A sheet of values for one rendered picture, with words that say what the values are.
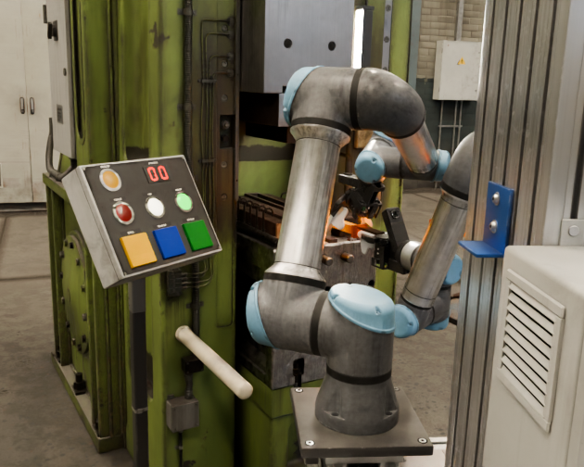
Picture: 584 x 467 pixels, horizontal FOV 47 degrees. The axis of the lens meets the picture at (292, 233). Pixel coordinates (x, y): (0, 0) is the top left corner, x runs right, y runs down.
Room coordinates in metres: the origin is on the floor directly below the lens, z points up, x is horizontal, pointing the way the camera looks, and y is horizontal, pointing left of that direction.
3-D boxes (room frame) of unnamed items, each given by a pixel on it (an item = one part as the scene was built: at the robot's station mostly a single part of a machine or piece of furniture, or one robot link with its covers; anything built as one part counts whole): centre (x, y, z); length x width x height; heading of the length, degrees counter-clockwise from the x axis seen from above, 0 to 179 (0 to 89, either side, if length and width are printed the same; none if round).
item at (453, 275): (1.52, -0.35, 0.98); 0.11 x 0.08 x 0.09; 30
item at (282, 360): (2.22, 0.03, 0.69); 0.56 x 0.38 x 0.45; 30
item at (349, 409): (1.10, -0.13, 0.87); 0.15 x 0.15 x 0.10
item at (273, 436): (2.22, 0.03, 0.23); 0.55 x 0.37 x 0.47; 30
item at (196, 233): (1.66, 0.24, 1.01); 0.07 x 0.05 x 0.07; 145
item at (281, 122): (2.19, 0.07, 1.32); 0.42 x 0.20 x 0.10; 30
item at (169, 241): (1.58, 0.30, 1.01); 0.07 x 0.05 x 0.07; 145
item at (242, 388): (1.76, 0.22, 0.62); 0.44 x 0.05 x 0.05; 30
